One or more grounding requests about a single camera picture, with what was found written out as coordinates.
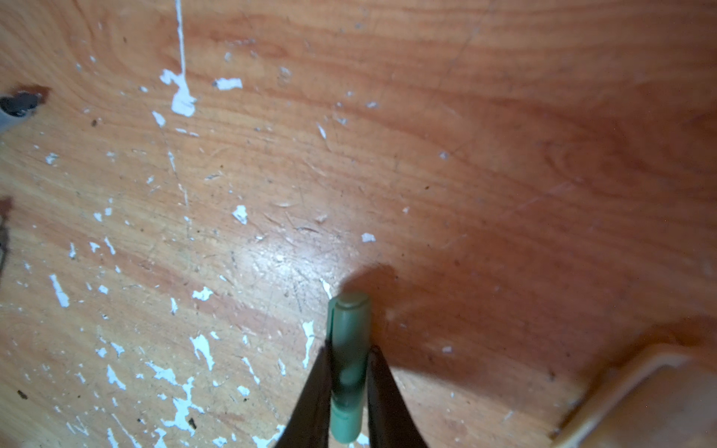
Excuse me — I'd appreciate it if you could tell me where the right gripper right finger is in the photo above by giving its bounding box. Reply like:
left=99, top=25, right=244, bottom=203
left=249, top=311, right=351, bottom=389
left=366, top=345, right=428, bottom=448

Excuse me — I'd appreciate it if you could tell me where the green pen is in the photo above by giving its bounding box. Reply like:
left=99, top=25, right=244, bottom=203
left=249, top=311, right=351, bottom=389
left=0, top=91, right=42, bottom=134

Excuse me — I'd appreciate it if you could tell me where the beige pen cap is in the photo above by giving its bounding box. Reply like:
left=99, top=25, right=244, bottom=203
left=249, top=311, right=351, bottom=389
left=552, top=343, right=716, bottom=447

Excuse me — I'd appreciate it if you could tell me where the green pen cap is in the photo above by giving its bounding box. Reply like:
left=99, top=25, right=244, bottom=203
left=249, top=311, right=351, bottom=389
left=327, top=292, right=372, bottom=444

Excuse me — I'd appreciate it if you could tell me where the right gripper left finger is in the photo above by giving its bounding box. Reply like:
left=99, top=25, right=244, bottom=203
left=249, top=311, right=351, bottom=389
left=276, top=342, right=333, bottom=448

